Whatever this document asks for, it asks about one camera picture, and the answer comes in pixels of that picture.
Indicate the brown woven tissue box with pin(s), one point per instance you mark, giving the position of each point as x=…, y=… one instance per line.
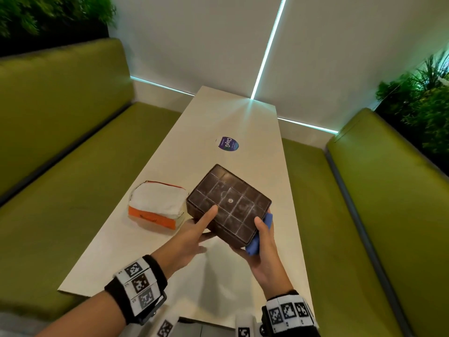
x=228, y=196

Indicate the black marker wristband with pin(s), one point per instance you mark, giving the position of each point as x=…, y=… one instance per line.
x=291, y=312
x=136, y=287

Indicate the orange plastic tissue pack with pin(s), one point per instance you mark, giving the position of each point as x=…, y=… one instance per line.
x=158, y=203

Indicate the level white light strip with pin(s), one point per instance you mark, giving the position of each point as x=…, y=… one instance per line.
x=161, y=86
x=308, y=125

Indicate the blue cleaning cloth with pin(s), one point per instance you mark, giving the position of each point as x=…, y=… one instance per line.
x=252, y=248

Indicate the person's left hand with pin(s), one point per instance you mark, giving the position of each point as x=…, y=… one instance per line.
x=179, y=245

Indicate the green upholstered bench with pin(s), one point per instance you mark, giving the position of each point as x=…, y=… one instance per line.
x=389, y=221
x=63, y=186

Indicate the round purple sticker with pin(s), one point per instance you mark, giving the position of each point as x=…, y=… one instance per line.
x=228, y=143

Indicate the person's right hand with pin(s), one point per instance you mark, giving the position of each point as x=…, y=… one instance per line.
x=270, y=270

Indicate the green leafy plants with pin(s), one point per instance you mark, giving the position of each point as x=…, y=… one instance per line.
x=42, y=12
x=424, y=112

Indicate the upright white light strip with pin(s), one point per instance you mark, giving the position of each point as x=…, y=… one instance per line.
x=268, y=49

